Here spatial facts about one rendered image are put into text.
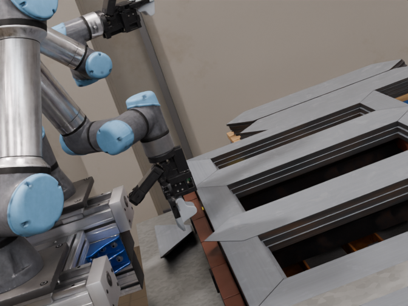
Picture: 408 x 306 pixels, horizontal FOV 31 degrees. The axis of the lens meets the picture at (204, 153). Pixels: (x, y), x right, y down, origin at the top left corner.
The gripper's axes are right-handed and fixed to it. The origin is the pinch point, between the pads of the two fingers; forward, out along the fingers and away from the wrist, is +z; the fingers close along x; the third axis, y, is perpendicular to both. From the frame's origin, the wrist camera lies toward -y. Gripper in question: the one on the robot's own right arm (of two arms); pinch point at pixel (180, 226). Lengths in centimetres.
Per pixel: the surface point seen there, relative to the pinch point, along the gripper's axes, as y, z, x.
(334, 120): 65, 8, 65
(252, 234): 15.9, 5.5, -8.6
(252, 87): 77, 28, 255
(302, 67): 109, 27, 250
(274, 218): 22.8, 5.6, -4.5
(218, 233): 8.7, 5.5, 0.0
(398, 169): 57, 6, -5
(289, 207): 28.2, 5.6, -1.2
